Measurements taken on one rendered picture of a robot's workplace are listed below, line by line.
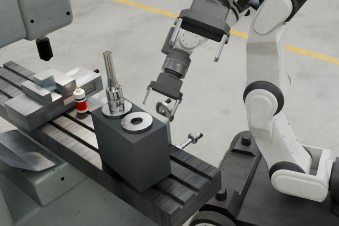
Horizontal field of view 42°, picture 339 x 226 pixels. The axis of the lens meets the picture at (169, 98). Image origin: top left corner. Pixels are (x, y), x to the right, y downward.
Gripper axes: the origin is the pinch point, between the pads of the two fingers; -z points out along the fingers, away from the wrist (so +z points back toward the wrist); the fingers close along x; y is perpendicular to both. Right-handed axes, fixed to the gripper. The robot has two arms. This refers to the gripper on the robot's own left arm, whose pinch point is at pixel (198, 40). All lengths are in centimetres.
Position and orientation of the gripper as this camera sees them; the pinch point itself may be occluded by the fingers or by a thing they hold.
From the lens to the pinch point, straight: 101.5
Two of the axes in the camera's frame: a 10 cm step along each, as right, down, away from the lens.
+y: 1.2, -3.7, -9.2
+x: -9.4, -3.5, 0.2
